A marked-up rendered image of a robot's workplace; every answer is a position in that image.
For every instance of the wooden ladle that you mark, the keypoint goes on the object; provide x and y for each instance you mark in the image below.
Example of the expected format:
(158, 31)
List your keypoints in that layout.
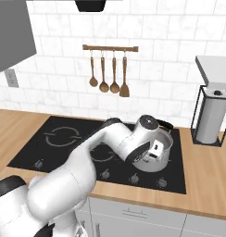
(114, 87)
(103, 86)

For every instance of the white paper towel roll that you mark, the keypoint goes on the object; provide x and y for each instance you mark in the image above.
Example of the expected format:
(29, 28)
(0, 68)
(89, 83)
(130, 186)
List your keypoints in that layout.
(212, 120)

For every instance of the wooden utensil rail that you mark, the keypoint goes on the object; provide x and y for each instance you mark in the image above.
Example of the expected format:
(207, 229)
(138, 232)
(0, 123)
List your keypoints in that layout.
(110, 47)

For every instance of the pale grey wall shelf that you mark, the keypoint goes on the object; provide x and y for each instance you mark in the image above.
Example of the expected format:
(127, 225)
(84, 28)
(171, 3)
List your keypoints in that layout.
(215, 69)

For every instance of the grey wall cupboard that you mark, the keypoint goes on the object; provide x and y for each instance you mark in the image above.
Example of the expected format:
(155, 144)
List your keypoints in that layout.
(11, 34)

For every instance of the wide grey drawer front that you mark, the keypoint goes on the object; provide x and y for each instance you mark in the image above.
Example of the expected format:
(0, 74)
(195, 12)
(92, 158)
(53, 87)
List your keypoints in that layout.
(167, 216)

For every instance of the black hob knob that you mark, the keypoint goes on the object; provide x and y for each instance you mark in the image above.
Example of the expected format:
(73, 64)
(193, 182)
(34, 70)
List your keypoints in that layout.
(38, 164)
(134, 178)
(162, 182)
(104, 174)

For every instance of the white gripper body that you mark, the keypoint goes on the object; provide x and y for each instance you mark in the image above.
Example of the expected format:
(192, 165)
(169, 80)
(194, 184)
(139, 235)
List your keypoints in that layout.
(157, 147)

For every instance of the black glass hob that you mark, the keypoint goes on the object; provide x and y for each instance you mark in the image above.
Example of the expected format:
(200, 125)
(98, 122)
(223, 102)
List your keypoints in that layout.
(59, 151)

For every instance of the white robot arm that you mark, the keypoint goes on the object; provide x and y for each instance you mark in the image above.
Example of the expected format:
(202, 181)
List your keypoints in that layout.
(74, 172)

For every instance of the small wooden spoon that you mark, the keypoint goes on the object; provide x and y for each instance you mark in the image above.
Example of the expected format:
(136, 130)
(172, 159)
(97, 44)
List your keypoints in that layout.
(93, 81)

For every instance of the wooden spatula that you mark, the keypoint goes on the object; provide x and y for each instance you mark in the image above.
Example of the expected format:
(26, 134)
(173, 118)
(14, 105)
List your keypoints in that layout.
(124, 89)

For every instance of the grey wall socket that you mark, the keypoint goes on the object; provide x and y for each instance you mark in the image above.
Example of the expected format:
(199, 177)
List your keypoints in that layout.
(11, 77)

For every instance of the black range hood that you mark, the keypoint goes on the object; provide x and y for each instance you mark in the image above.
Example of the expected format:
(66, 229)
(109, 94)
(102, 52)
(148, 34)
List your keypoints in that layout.
(90, 5)

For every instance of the narrow grey cupboard door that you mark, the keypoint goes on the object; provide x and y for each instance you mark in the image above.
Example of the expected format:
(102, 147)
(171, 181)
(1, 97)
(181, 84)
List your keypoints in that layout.
(84, 227)

